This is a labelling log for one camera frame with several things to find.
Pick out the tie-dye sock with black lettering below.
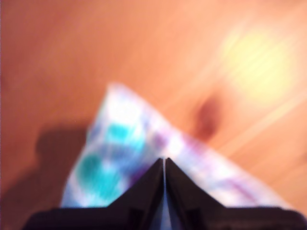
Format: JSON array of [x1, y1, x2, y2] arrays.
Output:
[[59, 82, 295, 230]]

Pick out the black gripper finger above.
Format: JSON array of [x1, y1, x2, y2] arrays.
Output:
[[107, 158, 165, 209], [165, 157, 226, 209]]

